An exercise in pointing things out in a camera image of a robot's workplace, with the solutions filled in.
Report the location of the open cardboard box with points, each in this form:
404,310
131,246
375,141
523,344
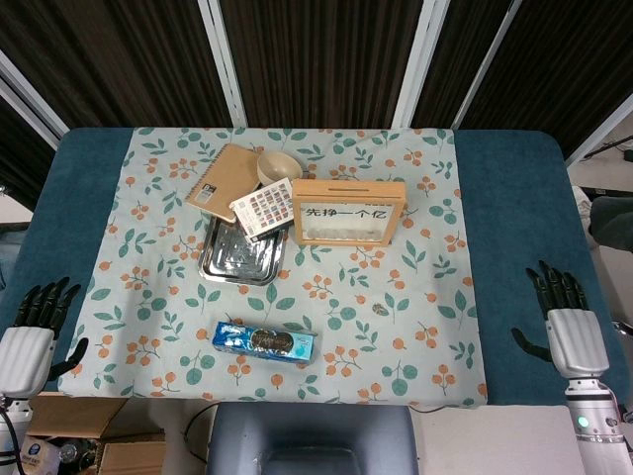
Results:
74,413

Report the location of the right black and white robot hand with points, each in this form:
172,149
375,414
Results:
576,341

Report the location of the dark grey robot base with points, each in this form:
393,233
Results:
311,435

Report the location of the stainless steel tray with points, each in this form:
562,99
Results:
237,259

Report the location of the blue cookie box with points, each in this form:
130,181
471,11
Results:
262,342

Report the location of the kraft spiral notebook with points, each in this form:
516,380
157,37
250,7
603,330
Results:
222,178

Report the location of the teal table cover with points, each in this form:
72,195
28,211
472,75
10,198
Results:
519,198

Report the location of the dark folding screen white frame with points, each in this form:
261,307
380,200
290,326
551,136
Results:
321,59

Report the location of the floral leaf print tablecloth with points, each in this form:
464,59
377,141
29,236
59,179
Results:
321,269

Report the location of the beige bowl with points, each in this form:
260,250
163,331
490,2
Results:
277,165

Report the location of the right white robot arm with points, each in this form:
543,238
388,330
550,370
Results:
593,430

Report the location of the colourful card pack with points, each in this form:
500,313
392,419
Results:
262,208

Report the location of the white package blue logo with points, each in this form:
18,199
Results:
35,452

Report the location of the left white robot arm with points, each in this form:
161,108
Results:
11,408

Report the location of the wooden framed money box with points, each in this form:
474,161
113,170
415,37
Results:
346,188

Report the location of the small cardboard box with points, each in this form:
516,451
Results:
133,457

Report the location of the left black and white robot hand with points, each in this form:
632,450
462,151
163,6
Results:
25,356

